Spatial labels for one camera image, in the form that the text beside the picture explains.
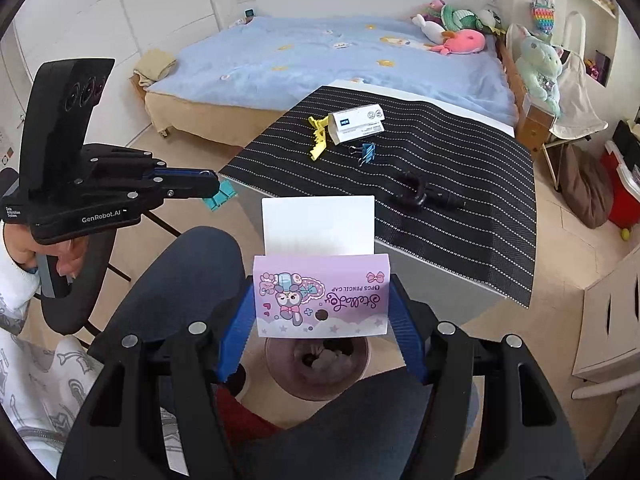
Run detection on wooden bed rail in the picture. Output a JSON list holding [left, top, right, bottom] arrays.
[[495, 35, 558, 153]]

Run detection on yellow plastic clip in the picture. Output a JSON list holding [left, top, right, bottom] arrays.
[[307, 115, 331, 162]]

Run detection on white cardboard sock box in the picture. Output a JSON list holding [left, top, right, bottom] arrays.
[[325, 104, 386, 146]]

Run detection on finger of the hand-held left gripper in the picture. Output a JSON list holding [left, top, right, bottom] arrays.
[[89, 145, 221, 187], [125, 185, 221, 206]]

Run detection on light green hair clip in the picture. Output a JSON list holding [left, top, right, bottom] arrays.
[[202, 180, 236, 211]]

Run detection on person's left forearm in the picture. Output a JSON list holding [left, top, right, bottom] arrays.
[[0, 255, 43, 333]]

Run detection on red cooler box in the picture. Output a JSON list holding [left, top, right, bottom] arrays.
[[600, 140, 640, 231]]

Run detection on brown bean bag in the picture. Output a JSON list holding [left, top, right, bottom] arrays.
[[557, 145, 615, 229]]

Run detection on bed with tan skirt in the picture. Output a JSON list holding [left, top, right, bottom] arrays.
[[145, 91, 311, 148]]

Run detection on black plastic clip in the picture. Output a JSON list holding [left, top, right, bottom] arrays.
[[422, 187, 467, 212]]

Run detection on pink cartoon print box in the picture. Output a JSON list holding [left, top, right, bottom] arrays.
[[252, 195, 391, 338]]

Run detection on white drawer unit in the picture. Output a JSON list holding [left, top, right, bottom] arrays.
[[572, 240, 640, 396]]

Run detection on person's white patterned shirt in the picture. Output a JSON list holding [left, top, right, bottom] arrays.
[[0, 330, 176, 480]]

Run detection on folded tan cloth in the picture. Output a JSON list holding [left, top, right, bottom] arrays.
[[132, 49, 178, 88]]

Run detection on bed with blue blanket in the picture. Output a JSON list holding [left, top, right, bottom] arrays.
[[145, 15, 518, 128]]

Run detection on person's right leg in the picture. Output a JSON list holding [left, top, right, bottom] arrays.
[[235, 370, 481, 480]]

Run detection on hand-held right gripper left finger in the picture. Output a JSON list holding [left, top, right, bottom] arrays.
[[59, 272, 261, 480]]

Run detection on black white-striped mat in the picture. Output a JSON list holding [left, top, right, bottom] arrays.
[[218, 85, 538, 308]]

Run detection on white canvas folding chair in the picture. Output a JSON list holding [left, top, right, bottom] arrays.
[[542, 52, 611, 191]]

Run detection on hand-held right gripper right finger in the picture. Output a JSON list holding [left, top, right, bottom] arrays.
[[387, 272, 586, 480]]

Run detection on black cable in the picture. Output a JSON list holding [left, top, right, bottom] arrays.
[[107, 212, 183, 281]]

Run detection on mint unicorn plush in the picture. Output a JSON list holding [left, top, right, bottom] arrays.
[[515, 25, 563, 116]]

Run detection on green striped plush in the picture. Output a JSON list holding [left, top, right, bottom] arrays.
[[440, 4, 483, 31]]

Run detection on black bags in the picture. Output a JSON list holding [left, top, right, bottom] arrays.
[[612, 120, 640, 161]]

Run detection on red slipper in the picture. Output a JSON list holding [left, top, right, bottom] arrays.
[[215, 365, 283, 443]]

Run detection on white metal arch frame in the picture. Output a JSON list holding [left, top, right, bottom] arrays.
[[565, 10, 588, 56]]

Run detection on white wardrobe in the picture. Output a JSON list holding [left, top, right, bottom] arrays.
[[0, 0, 221, 146]]

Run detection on mauve round waste bin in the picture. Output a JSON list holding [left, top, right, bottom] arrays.
[[265, 335, 371, 401]]

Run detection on white seal plush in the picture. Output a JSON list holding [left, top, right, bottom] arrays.
[[411, 14, 451, 43]]

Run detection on clear plastic box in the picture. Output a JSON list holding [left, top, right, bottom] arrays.
[[522, 95, 558, 126]]

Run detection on person's left hand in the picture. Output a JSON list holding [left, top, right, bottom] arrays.
[[2, 221, 82, 280]]

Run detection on white and green duck plush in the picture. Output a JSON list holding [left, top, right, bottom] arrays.
[[475, 7, 508, 36]]

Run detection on black hair tie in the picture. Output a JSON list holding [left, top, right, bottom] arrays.
[[392, 170, 428, 208]]

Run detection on pink whale plush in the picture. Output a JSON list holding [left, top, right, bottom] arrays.
[[430, 29, 487, 56]]

